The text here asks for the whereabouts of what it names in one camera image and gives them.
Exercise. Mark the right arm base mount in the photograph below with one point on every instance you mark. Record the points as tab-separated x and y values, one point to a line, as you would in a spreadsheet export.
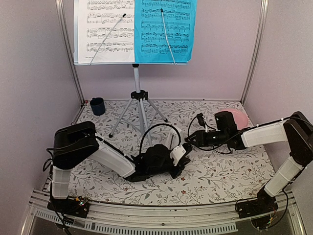
256	208

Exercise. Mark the aluminium frame post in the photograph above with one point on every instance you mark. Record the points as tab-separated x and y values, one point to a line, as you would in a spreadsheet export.
64	32
256	49

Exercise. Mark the white metronome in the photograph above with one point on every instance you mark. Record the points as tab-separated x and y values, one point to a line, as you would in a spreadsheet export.
173	138

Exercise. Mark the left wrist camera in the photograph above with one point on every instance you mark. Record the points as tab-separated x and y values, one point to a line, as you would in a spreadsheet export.
177	153

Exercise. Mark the white sheet music page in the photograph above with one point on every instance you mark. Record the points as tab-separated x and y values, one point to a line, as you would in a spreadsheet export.
103	32

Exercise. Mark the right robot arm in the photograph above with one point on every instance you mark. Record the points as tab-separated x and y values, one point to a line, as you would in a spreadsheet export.
291	138

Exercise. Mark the white perforated music stand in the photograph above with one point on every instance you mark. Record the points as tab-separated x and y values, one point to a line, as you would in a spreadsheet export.
140	95

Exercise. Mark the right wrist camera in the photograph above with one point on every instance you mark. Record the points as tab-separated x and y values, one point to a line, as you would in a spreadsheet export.
202	121

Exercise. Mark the dark blue cup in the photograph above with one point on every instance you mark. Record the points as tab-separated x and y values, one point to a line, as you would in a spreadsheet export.
97	106

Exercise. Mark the floral table mat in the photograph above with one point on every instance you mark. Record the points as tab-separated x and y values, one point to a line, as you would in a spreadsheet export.
210	177

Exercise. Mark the pink plate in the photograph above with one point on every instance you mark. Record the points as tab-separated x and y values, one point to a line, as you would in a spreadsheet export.
240	118

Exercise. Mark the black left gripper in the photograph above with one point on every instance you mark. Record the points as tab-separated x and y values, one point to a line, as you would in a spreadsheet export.
181	167

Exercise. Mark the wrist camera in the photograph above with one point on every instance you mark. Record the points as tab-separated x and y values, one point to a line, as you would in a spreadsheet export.
177	153
202	121

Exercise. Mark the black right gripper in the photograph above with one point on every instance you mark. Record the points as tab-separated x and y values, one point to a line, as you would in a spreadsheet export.
201	139

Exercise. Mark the blue sheet music page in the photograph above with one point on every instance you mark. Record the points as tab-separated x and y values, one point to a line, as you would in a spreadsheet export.
164	31

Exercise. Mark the left aluminium frame post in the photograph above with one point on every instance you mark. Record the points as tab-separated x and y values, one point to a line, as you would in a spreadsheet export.
64	32

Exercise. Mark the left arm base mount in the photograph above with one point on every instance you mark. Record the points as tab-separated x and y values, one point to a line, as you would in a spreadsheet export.
78	207

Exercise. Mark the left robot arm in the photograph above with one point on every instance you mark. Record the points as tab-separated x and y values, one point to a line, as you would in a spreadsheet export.
74	144

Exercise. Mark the aluminium front rail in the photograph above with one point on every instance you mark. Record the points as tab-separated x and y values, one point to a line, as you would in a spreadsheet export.
118	219

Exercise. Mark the right aluminium frame post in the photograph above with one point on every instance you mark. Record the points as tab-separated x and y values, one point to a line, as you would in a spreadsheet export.
256	49

